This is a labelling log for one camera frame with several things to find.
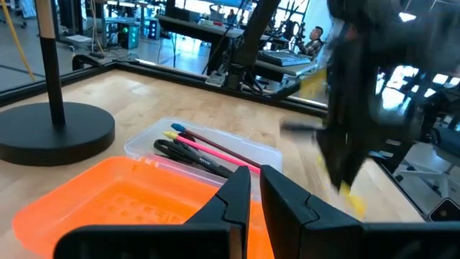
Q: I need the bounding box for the pink highlighter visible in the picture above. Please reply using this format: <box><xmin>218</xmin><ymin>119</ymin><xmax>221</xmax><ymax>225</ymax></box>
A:
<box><xmin>162</xmin><ymin>130</ymin><xmax>262</xmax><ymax>176</ymax></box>

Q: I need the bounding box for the orange supply box lid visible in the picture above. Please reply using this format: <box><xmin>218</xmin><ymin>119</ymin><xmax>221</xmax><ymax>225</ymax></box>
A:
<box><xmin>11</xmin><ymin>155</ymin><xmax>276</xmax><ymax>259</ymax></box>

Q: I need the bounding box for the computer tower with green light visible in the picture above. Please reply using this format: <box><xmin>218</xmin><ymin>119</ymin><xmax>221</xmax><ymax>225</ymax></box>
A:
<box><xmin>116</xmin><ymin>21</ymin><xmax>140</xmax><ymax>50</ymax></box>

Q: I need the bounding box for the matte black marker pen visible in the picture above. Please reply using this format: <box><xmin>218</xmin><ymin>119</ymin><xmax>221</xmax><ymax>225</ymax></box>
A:
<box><xmin>157</xmin><ymin>150</ymin><xmax>231</xmax><ymax>179</ymax></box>

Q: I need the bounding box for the black lamp with white globe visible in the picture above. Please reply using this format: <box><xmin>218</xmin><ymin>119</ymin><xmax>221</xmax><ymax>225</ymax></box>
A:
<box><xmin>0</xmin><ymin>0</ymin><xmax>116</xmax><ymax>167</ymax></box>

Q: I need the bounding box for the yellow Bic highlighter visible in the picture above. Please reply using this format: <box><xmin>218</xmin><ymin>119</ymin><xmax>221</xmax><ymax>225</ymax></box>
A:
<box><xmin>300</xmin><ymin>68</ymin><xmax>366</xmax><ymax>221</ymax></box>

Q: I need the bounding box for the black background desk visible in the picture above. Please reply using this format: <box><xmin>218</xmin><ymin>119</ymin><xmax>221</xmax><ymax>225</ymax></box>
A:
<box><xmin>157</xmin><ymin>14</ymin><xmax>319</xmax><ymax>86</ymax></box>

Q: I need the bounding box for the yellow hanging cable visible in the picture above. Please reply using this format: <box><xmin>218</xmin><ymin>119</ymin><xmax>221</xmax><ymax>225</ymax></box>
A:
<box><xmin>0</xmin><ymin>0</ymin><xmax>37</xmax><ymax>83</ymax></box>

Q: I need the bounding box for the grey keyboard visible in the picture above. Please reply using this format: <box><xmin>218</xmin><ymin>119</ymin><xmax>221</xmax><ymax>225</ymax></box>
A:
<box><xmin>257</xmin><ymin>49</ymin><xmax>312</xmax><ymax>68</ymax></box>

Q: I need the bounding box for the clear plastic supply box base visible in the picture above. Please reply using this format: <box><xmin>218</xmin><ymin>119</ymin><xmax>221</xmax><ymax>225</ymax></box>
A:
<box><xmin>123</xmin><ymin>116</ymin><xmax>284</xmax><ymax>202</ymax></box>

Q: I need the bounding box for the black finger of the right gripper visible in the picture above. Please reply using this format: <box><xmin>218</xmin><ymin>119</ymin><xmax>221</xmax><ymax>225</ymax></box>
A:
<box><xmin>318</xmin><ymin>35</ymin><xmax>360</xmax><ymax>190</ymax></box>
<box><xmin>346</xmin><ymin>35</ymin><xmax>382</xmax><ymax>181</ymax></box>

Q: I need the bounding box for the black table-level camera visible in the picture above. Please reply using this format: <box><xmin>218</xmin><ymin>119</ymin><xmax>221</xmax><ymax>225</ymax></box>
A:
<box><xmin>428</xmin><ymin>196</ymin><xmax>460</xmax><ymax>223</ymax></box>

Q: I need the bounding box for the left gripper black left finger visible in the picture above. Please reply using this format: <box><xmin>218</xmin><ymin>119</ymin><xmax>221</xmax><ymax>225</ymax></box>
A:
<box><xmin>53</xmin><ymin>165</ymin><xmax>252</xmax><ymax>259</ymax></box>

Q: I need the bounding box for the black curved corner bracket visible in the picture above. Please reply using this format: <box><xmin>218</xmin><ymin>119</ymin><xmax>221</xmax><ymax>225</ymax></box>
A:
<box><xmin>71</xmin><ymin>53</ymin><xmax>105</xmax><ymax>72</ymax></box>

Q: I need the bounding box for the black Pilot gel pen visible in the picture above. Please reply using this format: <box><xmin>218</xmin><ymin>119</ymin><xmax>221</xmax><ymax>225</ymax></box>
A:
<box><xmin>172</xmin><ymin>140</ymin><xmax>234</xmax><ymax>179</ymax></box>

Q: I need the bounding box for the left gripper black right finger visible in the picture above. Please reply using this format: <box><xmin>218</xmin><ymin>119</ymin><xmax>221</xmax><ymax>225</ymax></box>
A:
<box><xmin>260</xmin><ymin>165</ymin><xmax>460</xmax><ymax>259</ymax></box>

